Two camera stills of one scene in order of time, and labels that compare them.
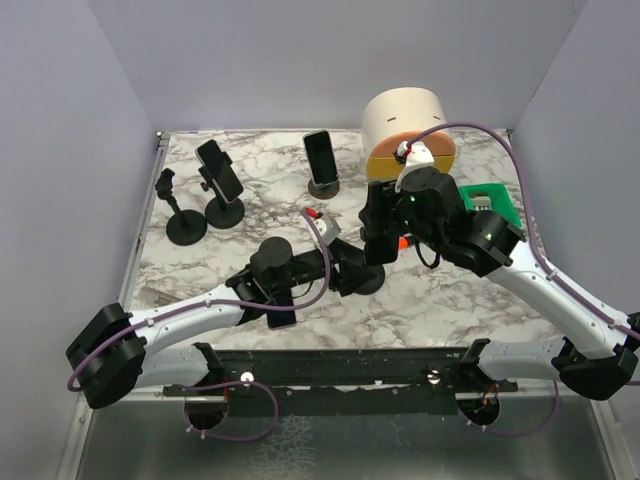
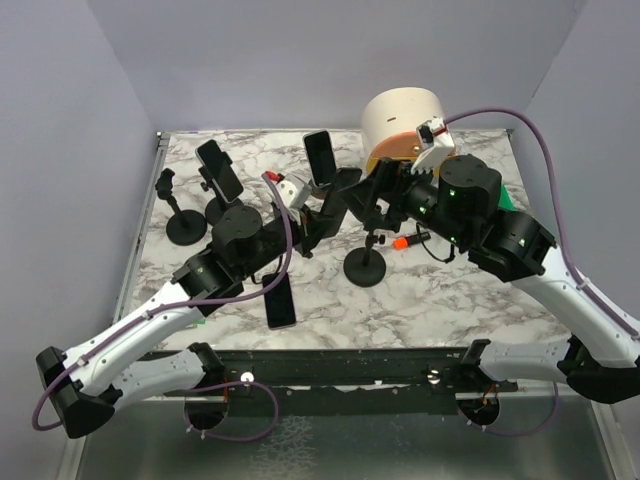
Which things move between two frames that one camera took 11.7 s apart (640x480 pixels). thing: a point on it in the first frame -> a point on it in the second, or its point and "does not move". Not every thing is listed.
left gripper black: (340, 249) -> (311, 228)
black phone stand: (185, 227) does not move
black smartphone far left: (216, 163) does not move
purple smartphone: (281, 319) does not move
